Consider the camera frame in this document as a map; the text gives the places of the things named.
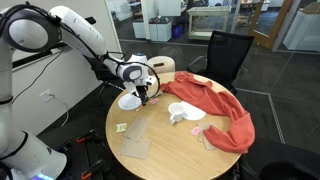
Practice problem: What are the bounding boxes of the brown paper napkins under cloth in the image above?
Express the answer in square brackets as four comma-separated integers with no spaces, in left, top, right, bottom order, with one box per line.
[195,121,218,151]

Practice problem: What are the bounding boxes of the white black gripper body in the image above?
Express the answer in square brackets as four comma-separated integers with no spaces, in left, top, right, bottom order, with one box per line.
[133,76,156,98]

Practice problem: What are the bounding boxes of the black mesh office chair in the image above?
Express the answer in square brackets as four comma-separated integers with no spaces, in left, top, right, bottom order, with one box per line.
[186,30,254,94]

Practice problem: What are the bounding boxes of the lower grey paper napkin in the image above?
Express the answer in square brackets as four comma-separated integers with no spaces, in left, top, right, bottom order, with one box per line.
[119,138,152,159]

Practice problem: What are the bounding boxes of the wall power outlet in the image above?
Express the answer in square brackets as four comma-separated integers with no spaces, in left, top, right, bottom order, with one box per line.
[40,89,54,102]

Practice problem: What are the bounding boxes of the pink sticky packet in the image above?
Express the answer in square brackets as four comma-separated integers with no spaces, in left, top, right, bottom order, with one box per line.
[151,98,159,104]

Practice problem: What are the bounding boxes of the pink sticky note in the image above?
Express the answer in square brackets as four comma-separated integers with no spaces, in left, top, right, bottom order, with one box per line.
[191,127,200,136]

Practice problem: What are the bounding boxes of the white round plate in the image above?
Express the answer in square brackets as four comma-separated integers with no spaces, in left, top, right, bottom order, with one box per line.
[180,101,206,121]

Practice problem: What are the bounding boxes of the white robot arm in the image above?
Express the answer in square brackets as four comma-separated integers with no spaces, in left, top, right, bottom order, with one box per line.
[0,3,160,180]

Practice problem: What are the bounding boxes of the red orange cloth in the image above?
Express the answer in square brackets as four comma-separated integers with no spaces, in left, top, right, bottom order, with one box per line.
[160,71,255,154]

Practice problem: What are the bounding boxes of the white printed mug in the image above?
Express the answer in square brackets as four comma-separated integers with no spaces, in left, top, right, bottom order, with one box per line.
[168,103,184,125]

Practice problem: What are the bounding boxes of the pale green cart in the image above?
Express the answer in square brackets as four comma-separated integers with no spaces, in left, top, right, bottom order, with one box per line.
[187,6,231,40]

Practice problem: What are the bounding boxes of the small green white packet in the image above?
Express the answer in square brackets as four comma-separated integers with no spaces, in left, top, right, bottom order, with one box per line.
[116,123,127,132]

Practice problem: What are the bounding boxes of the black orange clamp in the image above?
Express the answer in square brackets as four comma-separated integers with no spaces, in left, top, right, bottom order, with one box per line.
[76,130,101,143]

